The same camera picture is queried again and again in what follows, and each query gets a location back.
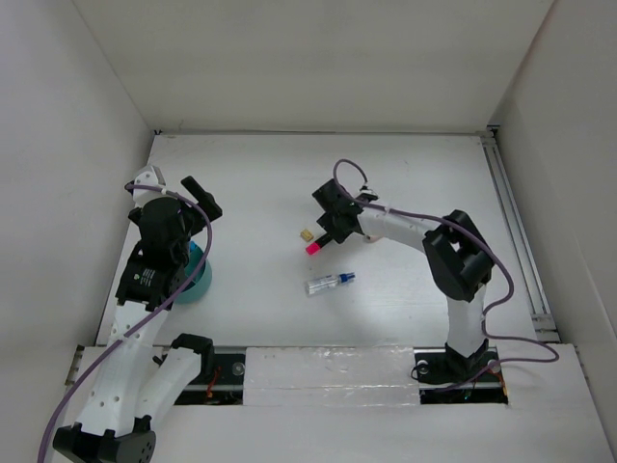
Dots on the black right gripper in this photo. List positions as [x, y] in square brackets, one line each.
[327, 221]

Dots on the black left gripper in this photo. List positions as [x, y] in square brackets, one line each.
[203, 199]

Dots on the black pink marker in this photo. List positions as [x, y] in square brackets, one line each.
[318, 245]

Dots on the teal plastic cup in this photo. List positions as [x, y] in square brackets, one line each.
[201, 283]

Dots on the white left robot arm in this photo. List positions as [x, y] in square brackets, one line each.
[113, 408]

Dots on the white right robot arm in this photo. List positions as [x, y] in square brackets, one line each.
[460, 269]

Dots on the small yellow eraser block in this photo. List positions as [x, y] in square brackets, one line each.
[306, 235]

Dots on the clear blue-tipped pen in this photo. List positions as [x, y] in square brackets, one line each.
[329, 282]

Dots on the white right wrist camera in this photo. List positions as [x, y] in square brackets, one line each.
[367, 194]

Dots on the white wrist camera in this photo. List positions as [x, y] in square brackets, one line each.
[146, 186]
[367, 194]

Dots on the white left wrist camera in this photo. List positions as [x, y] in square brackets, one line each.
[146, 186]

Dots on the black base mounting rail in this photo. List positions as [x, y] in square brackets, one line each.
[337, 377]

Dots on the aluminium rail right edge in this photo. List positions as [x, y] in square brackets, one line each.
[537, 301]

